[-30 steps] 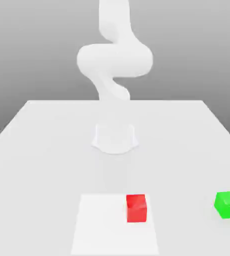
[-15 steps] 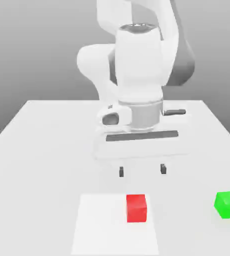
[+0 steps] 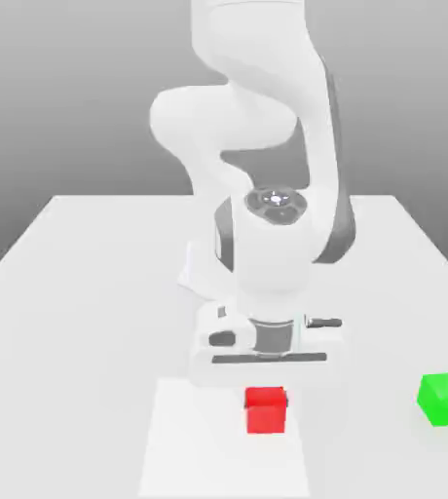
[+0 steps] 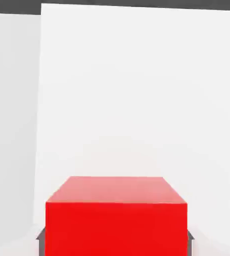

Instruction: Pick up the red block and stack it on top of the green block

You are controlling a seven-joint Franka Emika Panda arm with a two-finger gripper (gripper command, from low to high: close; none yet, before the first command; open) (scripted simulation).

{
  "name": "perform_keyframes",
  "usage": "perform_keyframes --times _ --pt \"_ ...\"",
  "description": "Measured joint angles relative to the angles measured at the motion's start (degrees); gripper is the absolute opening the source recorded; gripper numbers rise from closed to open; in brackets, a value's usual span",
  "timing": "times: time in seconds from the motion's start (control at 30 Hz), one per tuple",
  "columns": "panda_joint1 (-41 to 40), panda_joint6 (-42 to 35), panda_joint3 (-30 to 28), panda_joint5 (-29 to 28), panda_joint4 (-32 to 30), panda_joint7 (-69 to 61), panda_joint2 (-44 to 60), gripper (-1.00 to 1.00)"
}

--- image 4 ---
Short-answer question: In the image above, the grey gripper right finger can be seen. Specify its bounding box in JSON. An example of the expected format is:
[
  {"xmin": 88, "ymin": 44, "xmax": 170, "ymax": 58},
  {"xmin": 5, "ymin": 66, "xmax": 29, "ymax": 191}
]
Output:
[{"xmin": 186, "ymin": 229, "xmax": 206, "ymax": 256}]

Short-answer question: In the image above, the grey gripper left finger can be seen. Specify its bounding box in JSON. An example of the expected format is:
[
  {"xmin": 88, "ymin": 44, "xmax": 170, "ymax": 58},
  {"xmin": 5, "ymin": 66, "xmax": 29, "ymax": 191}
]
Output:
[{"xmin": 26, "ymin": 227, "xmax": 47, "ymax": 256}]

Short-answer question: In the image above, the small red cube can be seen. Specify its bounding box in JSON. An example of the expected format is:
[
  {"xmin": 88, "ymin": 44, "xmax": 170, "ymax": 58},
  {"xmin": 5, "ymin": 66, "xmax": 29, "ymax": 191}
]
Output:
[{"xmin": 45, "ymin": 175, "xmax": 188, "ymax": 256}]

